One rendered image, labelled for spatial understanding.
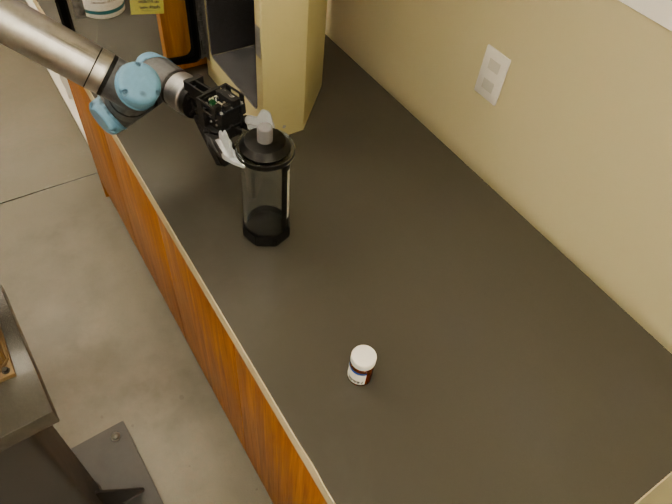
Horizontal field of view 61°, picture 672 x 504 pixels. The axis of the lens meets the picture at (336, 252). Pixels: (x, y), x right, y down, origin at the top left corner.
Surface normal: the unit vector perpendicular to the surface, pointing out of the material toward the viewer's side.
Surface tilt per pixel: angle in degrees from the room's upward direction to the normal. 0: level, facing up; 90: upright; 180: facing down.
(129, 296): 0
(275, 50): 90
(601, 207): 90
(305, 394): 0
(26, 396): 0
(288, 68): 90
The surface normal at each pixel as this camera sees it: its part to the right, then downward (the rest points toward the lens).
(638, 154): -0.84, 0.37
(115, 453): 0.07, -0.63
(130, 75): 0.50, 0.02
